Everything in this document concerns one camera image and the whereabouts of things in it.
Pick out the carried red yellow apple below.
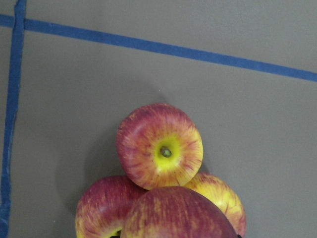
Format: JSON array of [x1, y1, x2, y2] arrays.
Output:
[[120, 186, 238, 238]]

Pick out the red yellow apple left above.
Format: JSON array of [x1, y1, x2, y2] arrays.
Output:
[[116, 103, 204, 190]]

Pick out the red yellow apple front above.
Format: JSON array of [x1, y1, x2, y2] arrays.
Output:
[[185, 172, 247, 238]]

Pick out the red yellow apple back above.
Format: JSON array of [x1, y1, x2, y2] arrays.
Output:
[[75, 175, 147, 238]]

